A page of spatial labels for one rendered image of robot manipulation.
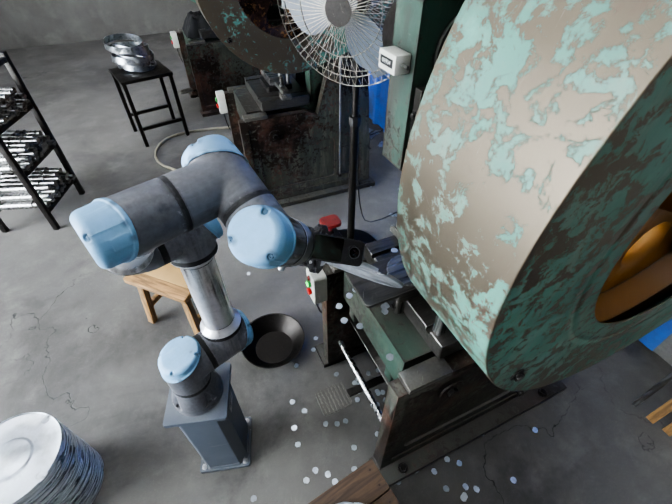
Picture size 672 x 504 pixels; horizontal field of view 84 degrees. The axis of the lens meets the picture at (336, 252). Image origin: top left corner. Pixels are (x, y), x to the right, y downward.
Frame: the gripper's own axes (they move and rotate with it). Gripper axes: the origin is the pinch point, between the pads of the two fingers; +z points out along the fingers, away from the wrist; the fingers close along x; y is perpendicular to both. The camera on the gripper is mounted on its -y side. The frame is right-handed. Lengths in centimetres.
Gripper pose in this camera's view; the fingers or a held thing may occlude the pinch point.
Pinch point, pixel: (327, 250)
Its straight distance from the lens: 78.0
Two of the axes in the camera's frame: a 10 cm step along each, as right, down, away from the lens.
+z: 1.6, 0.4, 9.9
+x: -1.6, 9.9, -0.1
